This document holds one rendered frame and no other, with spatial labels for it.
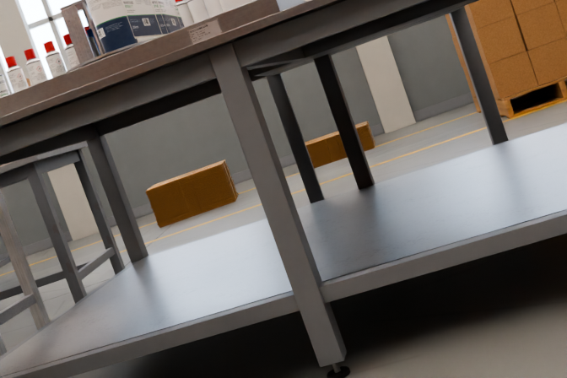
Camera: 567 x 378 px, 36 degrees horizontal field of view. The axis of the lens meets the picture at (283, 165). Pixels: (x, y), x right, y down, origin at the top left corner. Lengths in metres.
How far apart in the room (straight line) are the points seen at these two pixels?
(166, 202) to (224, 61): 4.92
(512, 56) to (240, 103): 4.28
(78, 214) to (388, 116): 3.14
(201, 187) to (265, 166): 4.85
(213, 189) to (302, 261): 4.83
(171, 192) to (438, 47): 2.98
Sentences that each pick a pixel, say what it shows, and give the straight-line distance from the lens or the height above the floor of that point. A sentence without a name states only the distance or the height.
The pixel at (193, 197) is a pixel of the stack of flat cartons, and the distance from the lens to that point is 6.80.
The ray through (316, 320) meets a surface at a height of 0.15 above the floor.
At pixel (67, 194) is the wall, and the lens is 8.63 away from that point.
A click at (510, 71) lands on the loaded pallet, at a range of 6.08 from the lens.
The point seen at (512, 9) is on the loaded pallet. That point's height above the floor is 0.69.
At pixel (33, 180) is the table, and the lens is 4.07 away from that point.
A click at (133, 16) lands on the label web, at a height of 0.98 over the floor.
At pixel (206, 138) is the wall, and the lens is 8.35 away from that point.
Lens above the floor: 0.66
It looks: 4 degrees down
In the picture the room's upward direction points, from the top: 19 degrees counter-clockwise
